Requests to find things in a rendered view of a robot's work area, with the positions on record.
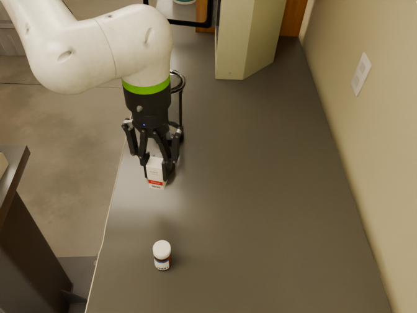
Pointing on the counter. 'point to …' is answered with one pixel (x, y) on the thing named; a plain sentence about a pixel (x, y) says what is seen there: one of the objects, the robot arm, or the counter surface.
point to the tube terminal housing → (247, 36)
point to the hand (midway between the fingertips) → (156, 167)
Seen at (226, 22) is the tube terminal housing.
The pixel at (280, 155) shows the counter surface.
